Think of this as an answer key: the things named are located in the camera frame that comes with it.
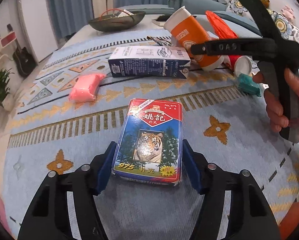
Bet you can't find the black guitar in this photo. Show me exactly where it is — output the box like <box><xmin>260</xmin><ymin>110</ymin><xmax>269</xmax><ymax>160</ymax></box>
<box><xmin>7</xmin><ymin>24</ymin><xmax>38</xmax><ymax>78</ymax></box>

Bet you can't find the dark round bowl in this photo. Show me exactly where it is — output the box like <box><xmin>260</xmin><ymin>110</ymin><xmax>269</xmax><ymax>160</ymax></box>
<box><xmin>89</xmin><ymin>8</ymin><xmax>146</xmax><ymax>33</ymax></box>

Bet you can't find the small red white cup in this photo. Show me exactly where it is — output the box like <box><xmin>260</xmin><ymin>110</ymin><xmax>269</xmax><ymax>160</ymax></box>
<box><xmin>229</xmin><ymin>55</ymin><xmax>252</xmax><ymax>76</ymax></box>

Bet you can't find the white refrigerator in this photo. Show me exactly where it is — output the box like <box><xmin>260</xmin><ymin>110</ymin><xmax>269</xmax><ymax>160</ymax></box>
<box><xmin>19</xmin><ymin>0</ymin><xmax>58</xmax><ymax>62</ymax></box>

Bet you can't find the pink pig plush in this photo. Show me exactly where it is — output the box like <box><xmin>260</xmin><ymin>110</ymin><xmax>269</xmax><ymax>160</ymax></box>
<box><xmin>281</xmin><ymin>5</ymin><xmax>296</xmax><ymax>22</ymax></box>

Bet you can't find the blue white milk carton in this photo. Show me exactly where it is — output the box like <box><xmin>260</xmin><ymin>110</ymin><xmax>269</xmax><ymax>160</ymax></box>
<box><xmin>108</xmin><ymin>46</ymin><xmax>191</xmax><ymax>79</ymax></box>

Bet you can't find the book under black tray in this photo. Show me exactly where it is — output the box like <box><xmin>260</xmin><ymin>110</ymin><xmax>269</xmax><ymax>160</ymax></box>
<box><xmin>152</xmin><ymin>14</ymin><xmax>172</xmax><ymax>27</ymax></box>

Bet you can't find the orange paper cup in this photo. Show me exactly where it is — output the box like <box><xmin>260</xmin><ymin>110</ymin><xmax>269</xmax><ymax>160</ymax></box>
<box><xmin>163</xmin><ymin>6</ymin><xmax>224</xmax><ymax>72</ymax></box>

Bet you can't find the white coffee table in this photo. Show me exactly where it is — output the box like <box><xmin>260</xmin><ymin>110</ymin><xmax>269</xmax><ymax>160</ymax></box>
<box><xmin>62</xmin><ymin>15</ymin><xmax>164</xmax><ymax>48</ymax></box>

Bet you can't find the blue patterned rug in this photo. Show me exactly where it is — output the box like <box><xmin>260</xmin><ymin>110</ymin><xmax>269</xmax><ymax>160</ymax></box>
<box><xmin>2</xmin><ymin>29</ymin><xmax>299</xmax><ymax>236</ymax></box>

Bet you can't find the teal small box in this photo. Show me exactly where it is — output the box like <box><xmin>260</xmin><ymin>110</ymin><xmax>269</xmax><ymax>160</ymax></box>
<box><xmin>236</xmin><ymin>73</ymin><xmax>261</xmax><ymax>97</ymax></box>

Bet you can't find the floral sofa cushion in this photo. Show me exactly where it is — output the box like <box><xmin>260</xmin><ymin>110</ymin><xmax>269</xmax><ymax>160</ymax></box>
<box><xmin>227</xmin><ymin>0</ymin><xmax>299</xmax><ymax>43</ymax></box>

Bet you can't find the person's right hand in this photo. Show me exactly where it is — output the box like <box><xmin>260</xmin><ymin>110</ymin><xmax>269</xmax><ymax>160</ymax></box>
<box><xmin>264</xmin><ymin>68</ymin><xmax>299</xmax><ymax>133</ymax></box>

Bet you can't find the brown monkey plush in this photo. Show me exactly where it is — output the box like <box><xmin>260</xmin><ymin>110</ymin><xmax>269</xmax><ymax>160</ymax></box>
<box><xmin>260</xmin><ymin>0</ymin><xmax>270</xmax><ymax>9</ymax></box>

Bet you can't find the white red wall shelf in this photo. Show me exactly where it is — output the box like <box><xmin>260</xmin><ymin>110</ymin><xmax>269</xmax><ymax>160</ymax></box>
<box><xmin>0</xmin><ymin>31</ymin><xmax>16</xmax><ymax>54</ymax></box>

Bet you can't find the blue sofa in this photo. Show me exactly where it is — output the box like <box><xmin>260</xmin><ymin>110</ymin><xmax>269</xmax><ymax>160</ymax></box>
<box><xmin>121</xmin><ymin>0</ymin><xmax>261</xmax><ymax>36</ymax></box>

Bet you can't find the tiger playing card box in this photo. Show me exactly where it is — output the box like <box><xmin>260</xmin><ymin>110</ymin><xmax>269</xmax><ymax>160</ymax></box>
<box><xmin>111</xmin><ymin>99</ymin><xmax>183</xmax><ymax>186</ymax></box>

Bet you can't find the orange red plastic bag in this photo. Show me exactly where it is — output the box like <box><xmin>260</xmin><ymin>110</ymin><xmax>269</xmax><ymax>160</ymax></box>
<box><xmin>205</xmin><ymin>10</ymin><xmax>241</xmax><ymax>67</ymax></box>

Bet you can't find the pink plastic packet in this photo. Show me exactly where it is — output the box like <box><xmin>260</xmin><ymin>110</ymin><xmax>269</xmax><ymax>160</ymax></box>
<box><xmin>69</xmin><ymin>73</ymin><xmax>105</xmax><ymax>102</ymax></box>

